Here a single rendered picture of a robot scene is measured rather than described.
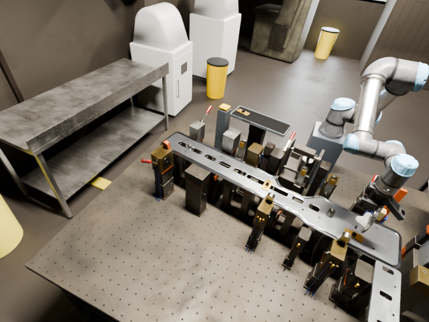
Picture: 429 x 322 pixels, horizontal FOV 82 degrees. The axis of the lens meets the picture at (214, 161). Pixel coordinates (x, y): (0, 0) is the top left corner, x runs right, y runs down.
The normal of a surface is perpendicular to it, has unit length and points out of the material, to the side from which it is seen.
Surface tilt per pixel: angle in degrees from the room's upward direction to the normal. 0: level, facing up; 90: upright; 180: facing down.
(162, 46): 90
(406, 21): 90
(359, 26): 90
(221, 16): 80
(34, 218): 0
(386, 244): 0
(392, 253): 0
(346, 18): 90
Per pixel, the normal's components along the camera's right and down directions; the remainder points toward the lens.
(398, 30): -0.40, 0.59
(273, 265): 0.08, -0.74
